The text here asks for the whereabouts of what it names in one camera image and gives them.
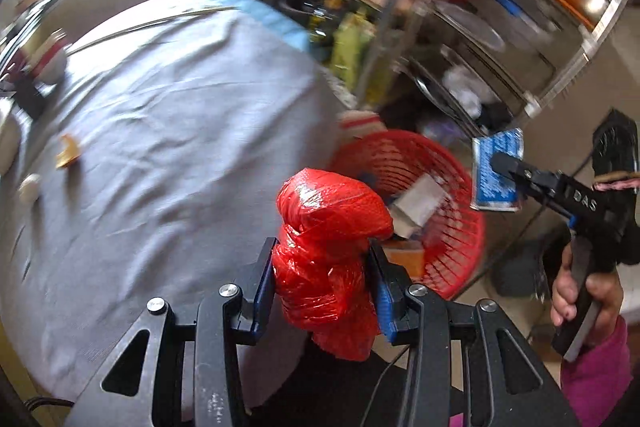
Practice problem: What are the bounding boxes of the orange peel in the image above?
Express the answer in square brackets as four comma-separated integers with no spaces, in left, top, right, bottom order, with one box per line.
[55,134,83,168]

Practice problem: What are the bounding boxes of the white cloth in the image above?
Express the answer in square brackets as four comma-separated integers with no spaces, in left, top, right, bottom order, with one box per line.
[442,64,501,118]

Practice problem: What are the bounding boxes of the black pot with lid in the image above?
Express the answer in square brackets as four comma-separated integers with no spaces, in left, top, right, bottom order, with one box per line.
[280,0,331,24]

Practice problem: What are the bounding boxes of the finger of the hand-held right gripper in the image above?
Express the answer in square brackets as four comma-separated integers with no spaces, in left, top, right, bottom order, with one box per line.
[492,152,563,212]

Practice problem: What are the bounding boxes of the dark cup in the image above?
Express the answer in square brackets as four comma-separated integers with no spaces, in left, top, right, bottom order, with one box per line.
[12,74,51,118]

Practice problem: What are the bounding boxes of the grey tablecloth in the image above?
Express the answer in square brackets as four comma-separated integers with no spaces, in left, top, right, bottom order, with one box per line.
[0,0,351,408]

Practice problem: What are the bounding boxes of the blue milk carton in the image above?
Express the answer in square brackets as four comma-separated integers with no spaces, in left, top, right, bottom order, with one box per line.
[470,128,525,212]

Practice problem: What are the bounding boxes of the crumpled white tissue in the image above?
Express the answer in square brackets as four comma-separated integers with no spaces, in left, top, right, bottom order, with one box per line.
[19,173,43,202]

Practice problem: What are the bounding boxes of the red plastic basket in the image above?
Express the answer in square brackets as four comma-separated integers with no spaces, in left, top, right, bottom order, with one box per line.
[327,130,487,300]

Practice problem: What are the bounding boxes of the person's right forearm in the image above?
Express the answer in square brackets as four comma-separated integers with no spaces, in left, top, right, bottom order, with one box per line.
[560,314,633,415]

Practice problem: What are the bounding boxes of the white bowl with red mark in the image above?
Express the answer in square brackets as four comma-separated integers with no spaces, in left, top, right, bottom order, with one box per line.
[30,34,68,82]

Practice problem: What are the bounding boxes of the red plastic bag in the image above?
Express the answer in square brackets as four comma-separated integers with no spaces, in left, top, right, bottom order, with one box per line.
[276,167,395,362]

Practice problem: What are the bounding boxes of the light blue undercloth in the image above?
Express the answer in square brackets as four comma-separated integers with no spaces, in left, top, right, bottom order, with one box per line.
[220,0,313,52]

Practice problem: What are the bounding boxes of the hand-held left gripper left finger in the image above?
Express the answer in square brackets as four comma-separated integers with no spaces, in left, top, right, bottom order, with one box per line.
[65,237,279,427]

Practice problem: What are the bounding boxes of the black cable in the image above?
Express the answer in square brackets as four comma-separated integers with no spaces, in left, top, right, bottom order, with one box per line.
[366,348,409,427]

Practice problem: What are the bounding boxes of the person's right hand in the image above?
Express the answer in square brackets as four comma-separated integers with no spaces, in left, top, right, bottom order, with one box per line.
[550,243,626,333]

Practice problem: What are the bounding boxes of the metal kitchen rack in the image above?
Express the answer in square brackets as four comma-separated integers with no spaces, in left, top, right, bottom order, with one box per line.
[260,0,633,142]

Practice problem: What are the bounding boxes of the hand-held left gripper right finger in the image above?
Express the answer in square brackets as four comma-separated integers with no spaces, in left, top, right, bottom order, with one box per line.
[367,241,581,427]

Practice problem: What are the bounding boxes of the yellow green bottle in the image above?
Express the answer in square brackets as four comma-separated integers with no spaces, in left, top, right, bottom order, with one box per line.
[332,9,376,88]

